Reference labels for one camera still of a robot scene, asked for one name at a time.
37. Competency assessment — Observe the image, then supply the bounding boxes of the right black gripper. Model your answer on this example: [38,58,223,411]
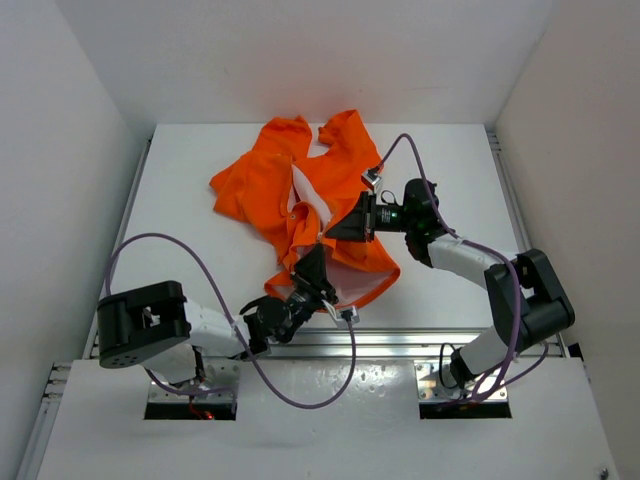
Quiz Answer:
[326,192,415,243]

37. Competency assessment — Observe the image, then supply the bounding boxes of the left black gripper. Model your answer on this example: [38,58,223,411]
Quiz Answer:
[279,242,338,343]

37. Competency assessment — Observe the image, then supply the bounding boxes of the orange jacket with pink lining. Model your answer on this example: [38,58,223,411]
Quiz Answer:
[209,110,401,308]

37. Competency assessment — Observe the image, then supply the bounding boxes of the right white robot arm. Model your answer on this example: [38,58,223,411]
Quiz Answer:
[328,178,575,388]

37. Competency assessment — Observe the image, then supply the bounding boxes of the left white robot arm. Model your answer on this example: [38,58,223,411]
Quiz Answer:
[97,244,338,384]

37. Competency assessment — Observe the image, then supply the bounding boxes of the white front cover panel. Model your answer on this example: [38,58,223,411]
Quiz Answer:
[39,358,618,479]

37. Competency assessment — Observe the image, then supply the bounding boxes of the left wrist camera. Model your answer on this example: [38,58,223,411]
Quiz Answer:
[327,305,360,328]

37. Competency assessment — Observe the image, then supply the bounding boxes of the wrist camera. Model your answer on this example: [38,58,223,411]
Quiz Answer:
[327,305,360,328]
[361,167,382,192]

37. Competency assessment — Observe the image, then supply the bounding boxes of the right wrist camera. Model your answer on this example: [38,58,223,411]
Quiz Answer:
[361,167,382,192]

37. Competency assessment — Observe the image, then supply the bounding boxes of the aluminium rail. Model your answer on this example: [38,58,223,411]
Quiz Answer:
[89,326,566,360]

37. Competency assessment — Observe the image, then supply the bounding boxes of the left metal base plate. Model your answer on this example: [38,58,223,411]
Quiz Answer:
[147,362,239,405]

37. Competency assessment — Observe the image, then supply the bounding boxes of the metal base plate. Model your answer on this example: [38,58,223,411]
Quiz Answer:
[147,362,239,405]
[413,359,498,405]

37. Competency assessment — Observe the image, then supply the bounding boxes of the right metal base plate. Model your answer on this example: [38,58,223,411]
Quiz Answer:
[413,359,498,405]

